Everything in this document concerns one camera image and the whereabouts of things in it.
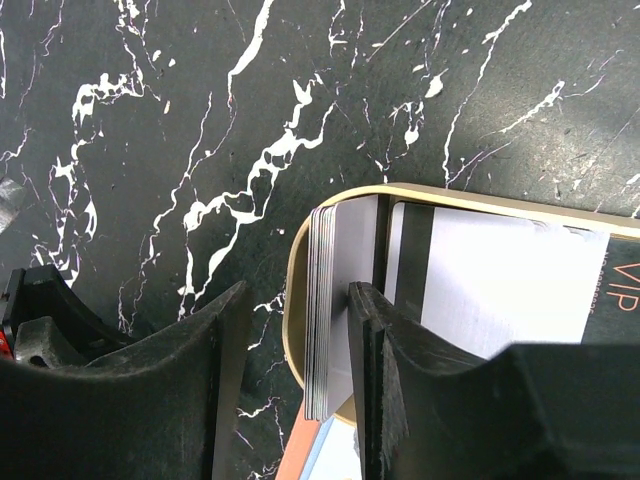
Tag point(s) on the pink leather card holder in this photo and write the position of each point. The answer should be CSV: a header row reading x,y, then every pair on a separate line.
x,y
318,450

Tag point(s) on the stack of credit cards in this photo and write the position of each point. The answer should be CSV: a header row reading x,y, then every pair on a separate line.
x,y
341,250

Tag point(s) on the beige wooden tray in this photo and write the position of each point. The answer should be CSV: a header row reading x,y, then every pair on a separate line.
x,y
294,329

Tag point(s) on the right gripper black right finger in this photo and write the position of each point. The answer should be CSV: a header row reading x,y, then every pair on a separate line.
x,y
426,409

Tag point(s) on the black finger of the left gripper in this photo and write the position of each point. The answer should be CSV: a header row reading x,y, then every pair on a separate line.
x,y
45,324

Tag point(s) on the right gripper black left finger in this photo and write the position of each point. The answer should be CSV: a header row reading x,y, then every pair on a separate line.
x,y
161,408

